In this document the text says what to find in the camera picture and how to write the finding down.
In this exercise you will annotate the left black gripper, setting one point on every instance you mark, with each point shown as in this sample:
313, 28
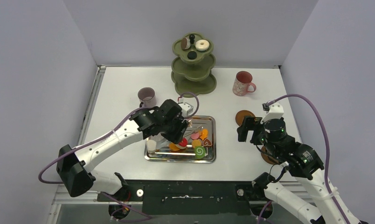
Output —
176, 137

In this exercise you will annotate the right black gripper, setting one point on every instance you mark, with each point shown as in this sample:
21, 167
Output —
251, 129

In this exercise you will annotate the metal serving tongs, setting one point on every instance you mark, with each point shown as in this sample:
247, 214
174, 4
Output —
163, 144

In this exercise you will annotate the pink macaron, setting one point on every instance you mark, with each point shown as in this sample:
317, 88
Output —
195, 136

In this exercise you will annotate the black sandwich cookie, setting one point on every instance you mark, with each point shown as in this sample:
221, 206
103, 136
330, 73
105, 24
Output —
192, 55

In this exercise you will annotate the chocolate white half cake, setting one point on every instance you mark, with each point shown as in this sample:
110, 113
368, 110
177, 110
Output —
185, 43

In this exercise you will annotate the white ring donut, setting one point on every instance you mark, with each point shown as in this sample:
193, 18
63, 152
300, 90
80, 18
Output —
202, 45

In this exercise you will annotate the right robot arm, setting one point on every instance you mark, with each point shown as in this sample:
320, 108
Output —
303, 163

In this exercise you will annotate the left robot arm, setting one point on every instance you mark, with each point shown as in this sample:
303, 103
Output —
76, 167

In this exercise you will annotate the brown wooden coaster far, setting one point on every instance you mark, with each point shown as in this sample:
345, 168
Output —
239, 117

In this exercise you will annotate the brown wooden coaster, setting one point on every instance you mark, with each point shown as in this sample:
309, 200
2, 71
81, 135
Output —
239, 117
266, 158

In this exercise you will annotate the red frosted donut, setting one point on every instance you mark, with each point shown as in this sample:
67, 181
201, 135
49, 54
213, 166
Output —
183, 144

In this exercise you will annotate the orange round cake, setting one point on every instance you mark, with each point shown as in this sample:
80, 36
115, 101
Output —
173, 147

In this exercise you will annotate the round tan biscuit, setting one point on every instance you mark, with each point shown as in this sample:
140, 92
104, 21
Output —
196, 143

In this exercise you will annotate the white swiss roll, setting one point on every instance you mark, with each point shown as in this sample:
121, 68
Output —
151, 146

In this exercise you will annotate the stainless steel tray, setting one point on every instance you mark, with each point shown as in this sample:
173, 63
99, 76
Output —
208, 123

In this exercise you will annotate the orange fish cake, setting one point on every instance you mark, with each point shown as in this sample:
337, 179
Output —
204, 134

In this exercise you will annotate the green swiss roll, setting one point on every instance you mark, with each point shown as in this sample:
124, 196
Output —
200, 152

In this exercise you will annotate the brown heart cookie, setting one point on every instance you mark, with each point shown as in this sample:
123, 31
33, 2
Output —
207, 142

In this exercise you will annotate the brown wooden coaster near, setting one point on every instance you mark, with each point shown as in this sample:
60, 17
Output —
266, 158

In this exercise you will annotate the pink floral mug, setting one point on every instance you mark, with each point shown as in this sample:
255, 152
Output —
243, 84

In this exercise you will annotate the grey purple mug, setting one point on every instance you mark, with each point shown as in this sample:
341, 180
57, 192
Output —
147, 97

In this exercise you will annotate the green three-tier serving stand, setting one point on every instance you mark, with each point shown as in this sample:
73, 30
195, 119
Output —
193, 75

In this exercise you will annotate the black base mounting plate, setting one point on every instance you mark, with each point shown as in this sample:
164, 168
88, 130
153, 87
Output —
157, 198

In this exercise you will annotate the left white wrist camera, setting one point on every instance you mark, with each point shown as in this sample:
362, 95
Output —
186, 109

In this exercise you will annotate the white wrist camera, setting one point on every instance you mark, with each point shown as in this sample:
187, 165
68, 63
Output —
186, 109
273, 111

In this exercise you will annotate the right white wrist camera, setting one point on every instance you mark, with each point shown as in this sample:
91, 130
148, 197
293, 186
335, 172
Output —
273, 111

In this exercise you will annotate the aluminium rail left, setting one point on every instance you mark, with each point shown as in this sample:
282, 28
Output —
114, 96

